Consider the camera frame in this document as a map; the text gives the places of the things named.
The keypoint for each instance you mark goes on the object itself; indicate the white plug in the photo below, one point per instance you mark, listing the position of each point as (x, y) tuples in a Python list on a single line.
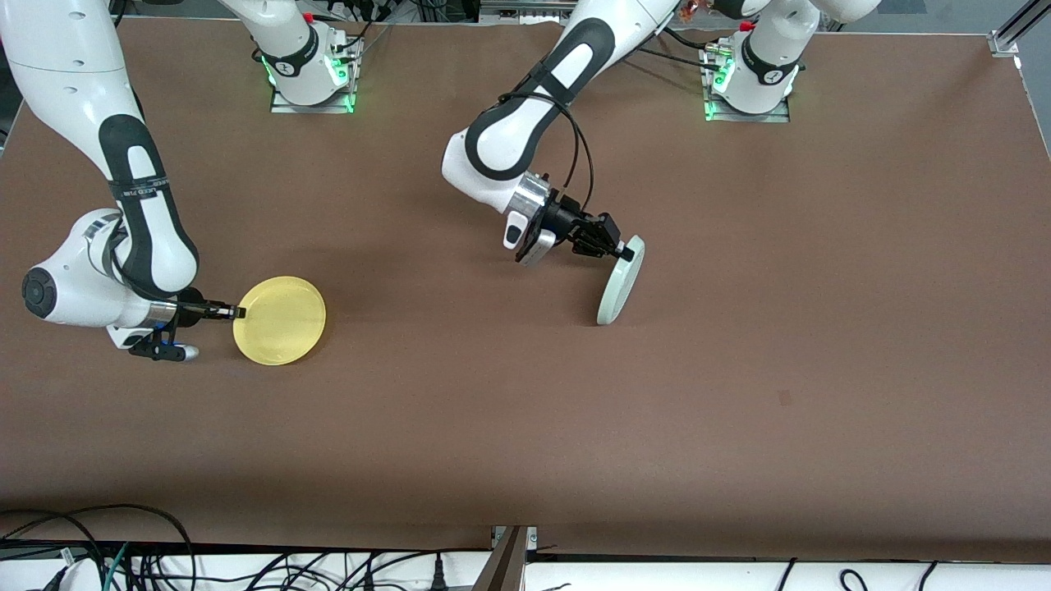
[(78, 574)]

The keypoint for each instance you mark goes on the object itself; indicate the light green round plate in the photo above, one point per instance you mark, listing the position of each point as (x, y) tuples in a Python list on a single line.
[(617, 291)]

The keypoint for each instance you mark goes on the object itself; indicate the aluminium frame post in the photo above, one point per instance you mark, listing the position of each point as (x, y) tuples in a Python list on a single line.
[(505, 566)]

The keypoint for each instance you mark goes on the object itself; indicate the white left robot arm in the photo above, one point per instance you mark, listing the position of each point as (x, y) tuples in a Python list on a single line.
[(505, 148)]

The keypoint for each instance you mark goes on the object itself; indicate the aluminium profile corner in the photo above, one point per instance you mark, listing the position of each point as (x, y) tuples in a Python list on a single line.
[(1006, 39)]

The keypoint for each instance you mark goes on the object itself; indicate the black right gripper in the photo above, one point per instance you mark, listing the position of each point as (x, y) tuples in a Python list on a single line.
[(194, 310)]

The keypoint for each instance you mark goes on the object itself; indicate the grey metal device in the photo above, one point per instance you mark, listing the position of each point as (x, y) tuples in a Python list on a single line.
[(534, 12)]

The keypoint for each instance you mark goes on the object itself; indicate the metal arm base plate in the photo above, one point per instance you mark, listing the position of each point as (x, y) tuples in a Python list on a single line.
[(772, 116), (287, 105)]

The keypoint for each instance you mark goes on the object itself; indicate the white shelf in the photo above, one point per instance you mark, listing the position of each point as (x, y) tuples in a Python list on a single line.
[(698, 579)]

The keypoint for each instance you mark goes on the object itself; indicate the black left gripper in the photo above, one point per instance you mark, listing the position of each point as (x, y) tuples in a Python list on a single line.
[(565, 220)]

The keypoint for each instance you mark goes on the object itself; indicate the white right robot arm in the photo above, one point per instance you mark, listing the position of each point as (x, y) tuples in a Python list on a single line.
[(74, 279)]

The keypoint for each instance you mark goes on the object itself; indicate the yellow round plate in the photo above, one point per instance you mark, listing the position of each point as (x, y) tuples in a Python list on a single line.
[(283, 322)]

